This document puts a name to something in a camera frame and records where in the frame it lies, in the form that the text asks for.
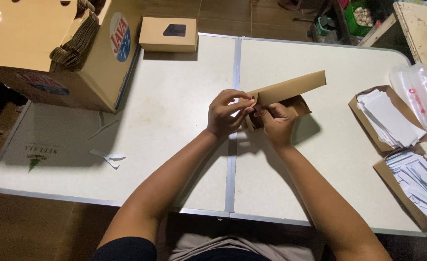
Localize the assembled brown box with window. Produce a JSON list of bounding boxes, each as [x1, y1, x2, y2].
[[138, 17, 199, 54]]

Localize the brown tray with narrow strips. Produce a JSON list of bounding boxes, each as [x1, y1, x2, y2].
[[372, 148, 427, 233]]

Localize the thin white paper strip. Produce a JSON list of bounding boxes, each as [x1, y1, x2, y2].
[[87, 119, 120, 141]]

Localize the curly white paper scrap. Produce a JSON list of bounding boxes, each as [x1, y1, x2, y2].
[[90, 148, 127, 170]]

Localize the person's grey shirt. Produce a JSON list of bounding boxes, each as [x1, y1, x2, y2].
[[93, 233, 323, 261]]

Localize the pile of narrow white strips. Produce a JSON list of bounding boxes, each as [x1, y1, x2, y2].
[[385, 149, 427, 231]]

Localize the pile of wide white papers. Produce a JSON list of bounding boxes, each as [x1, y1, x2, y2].
[[356, 89, 427, 149]]

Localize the large printed cardboard carton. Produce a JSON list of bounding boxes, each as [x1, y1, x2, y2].
[[0, 0, 144, 114]]

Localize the dark cluttered floor rack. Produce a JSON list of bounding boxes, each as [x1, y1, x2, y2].
[[308, 0, 397, 48]]

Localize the bundle of clear plastic bags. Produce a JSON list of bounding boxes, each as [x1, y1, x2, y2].
[[389, 63, 427, 141]]

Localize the person's left hand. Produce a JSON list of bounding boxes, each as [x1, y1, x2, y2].
[[206, 89, 255, 140]]

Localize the green basket of garlic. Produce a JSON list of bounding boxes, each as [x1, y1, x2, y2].
[[344, 0, 376, 37]]

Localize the brown kraft paper box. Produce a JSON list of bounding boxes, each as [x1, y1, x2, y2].
[[244, 70, 327, 133]]

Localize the stack of flat brown boxes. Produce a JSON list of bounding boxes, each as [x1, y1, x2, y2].
[[49, 0, 100, 73]]

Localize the person's right hand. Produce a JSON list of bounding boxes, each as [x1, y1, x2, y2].
[[253, 102, 299, 149]]

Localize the brown tray with wide papers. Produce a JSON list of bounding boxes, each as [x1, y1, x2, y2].
[[348, 85, 427, 153]]

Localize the bare plywood board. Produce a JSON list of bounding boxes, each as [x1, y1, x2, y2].
[[392, 1, 427, 72]]

